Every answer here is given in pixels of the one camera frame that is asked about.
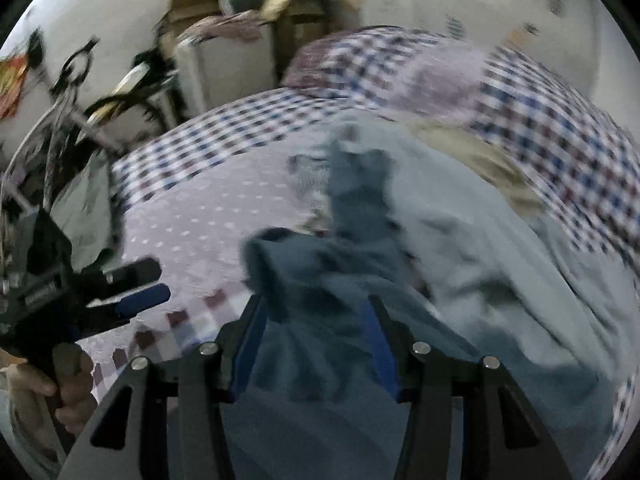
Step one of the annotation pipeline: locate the person's left hand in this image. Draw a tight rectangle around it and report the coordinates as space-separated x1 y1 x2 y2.
0 345 98 441

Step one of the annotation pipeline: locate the dark green garment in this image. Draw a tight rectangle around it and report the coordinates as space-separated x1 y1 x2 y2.
50 155 118 266

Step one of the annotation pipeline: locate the checkered quilt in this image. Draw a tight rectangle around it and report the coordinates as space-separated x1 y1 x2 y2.
280 25 640 261

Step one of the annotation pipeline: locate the pineapple print wall cloth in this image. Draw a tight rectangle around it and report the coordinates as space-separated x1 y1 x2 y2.
320 0 616 111

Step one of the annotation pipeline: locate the pink cloth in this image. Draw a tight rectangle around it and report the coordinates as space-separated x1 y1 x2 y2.
180 10 271 43

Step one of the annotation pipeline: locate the red wall decoration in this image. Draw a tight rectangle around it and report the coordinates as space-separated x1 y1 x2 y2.
0 52 31 121

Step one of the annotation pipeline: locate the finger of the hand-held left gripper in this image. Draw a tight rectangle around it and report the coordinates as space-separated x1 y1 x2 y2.
102 257 163 286
85 282 172 318

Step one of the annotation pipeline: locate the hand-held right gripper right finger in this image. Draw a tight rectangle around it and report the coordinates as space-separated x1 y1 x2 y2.
367 294 573 480

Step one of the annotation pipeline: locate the bicycle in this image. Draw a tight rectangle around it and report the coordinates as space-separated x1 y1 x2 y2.
0 35 176 221

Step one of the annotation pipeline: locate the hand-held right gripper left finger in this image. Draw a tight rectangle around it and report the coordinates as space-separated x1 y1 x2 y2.
57 292 268 480

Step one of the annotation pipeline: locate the beige cloth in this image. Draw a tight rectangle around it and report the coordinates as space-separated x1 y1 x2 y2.
410 120 546 216

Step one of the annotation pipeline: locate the white cabinet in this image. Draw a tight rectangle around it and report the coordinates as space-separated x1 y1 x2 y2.
172 25 281 116

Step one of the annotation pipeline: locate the checkered bed sheet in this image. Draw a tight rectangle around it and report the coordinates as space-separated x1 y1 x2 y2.
75 87 640 480

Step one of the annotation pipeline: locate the teal garment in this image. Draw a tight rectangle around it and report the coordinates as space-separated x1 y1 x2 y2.
220 137 476 480

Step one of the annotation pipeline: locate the light grey sweatshirt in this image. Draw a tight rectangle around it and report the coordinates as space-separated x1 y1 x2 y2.
290 110 631 480

